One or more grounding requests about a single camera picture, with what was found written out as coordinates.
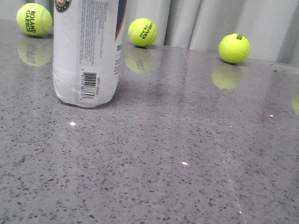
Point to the white tennis ball can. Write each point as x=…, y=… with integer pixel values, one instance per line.
x=87, y=46

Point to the Head Team tennis ball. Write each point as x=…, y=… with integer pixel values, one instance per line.
x=142, y=32

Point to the Wilson tennis ball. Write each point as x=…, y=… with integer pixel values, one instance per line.
x=234, y=48

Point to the Roland Garros tennis ball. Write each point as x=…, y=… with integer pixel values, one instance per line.
x=34, y=19

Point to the grey pleated curtain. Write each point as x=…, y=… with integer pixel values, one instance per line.
x=272, y=26

